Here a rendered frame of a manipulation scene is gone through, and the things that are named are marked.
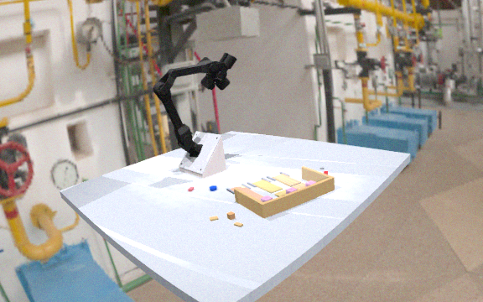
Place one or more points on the small tan cube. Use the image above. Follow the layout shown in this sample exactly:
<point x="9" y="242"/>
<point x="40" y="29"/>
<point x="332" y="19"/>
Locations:
<point x="230" y="215"/>

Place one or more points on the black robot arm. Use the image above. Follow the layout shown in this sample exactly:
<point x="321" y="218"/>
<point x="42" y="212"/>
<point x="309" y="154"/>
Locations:
<point x="163" y="86"/>

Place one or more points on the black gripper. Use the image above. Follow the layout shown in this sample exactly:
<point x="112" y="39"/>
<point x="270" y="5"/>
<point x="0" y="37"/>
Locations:
<point x="223" y="83"/>

